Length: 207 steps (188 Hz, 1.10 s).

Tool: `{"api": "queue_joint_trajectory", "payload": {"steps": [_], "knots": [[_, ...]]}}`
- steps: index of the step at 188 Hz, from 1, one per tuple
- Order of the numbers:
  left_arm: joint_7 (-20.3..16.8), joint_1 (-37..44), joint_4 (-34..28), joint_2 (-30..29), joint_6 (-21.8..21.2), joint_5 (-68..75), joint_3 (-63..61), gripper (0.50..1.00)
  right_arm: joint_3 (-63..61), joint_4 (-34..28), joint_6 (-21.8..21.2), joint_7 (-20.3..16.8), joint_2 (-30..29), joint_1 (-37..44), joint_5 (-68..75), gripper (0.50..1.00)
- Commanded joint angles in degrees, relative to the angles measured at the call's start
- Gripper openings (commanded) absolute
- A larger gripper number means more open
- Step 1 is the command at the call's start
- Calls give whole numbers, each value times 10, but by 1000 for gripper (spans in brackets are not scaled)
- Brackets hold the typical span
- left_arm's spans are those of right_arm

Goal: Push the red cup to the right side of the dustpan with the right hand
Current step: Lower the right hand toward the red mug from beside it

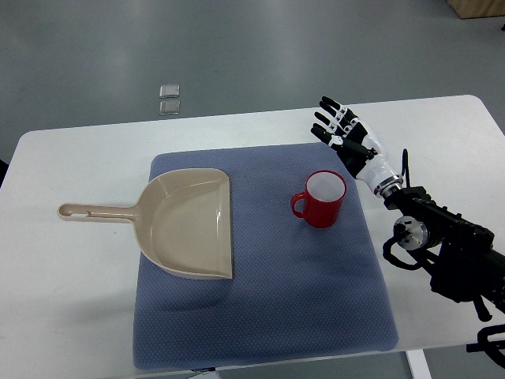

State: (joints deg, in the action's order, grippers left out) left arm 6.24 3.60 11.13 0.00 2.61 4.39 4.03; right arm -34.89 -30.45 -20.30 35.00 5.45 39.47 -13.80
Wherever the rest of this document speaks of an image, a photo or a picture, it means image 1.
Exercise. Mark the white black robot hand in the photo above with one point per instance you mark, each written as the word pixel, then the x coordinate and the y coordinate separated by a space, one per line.
pixel 357 146

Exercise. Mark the red cup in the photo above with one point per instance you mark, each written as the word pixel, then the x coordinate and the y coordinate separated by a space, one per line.
pixel 320 202

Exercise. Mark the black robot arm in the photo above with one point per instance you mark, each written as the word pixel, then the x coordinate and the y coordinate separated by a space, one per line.
pixel 457 254

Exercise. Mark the beige plastic dustpan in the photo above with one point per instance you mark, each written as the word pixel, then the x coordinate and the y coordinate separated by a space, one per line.
pixel 182 222

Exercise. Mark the blue grey mat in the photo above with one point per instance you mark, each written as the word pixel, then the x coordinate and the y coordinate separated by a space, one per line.
pixel 297 291

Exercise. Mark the wooden box corner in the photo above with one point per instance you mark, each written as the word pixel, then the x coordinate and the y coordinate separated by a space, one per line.
pixel 469 9

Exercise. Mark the lower metal floor plate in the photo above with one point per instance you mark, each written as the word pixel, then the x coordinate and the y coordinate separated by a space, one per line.
pixel 169 107

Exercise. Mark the metal floor plate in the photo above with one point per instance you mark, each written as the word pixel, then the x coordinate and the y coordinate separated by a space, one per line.
pixel 169 91
pixel 169 107

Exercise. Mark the upper metal floor plate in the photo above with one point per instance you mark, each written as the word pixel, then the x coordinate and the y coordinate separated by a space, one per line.
pixel 169 91

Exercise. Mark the white table leg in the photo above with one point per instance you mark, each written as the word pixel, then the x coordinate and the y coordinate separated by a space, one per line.
pixel 418 364

